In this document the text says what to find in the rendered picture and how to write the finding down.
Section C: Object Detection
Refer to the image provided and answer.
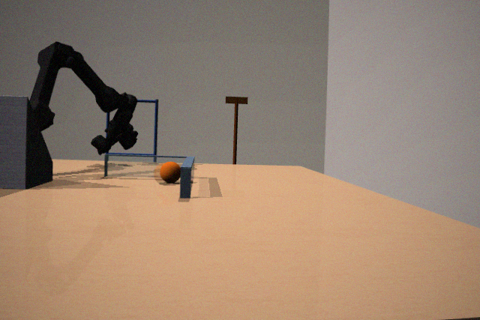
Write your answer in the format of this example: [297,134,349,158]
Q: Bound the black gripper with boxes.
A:
[91,120,134,156]

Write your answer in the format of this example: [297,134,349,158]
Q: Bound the low clear corner wall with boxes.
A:
[105,156,194,194]

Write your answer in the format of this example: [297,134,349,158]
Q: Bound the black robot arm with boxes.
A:
[29,41,138,150]

